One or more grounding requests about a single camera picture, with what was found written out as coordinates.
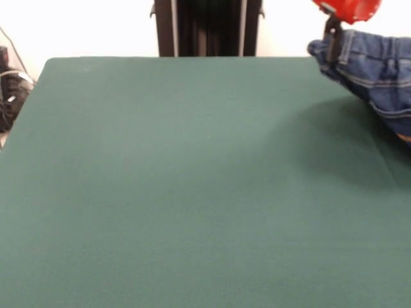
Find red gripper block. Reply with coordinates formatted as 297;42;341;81
310;0;385;62

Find blue denim jeans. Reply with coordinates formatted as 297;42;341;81
307;28;411;142

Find dark green table cloth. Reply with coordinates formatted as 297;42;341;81
0;56;411;308

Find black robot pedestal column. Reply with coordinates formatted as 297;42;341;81
149;0;266;58

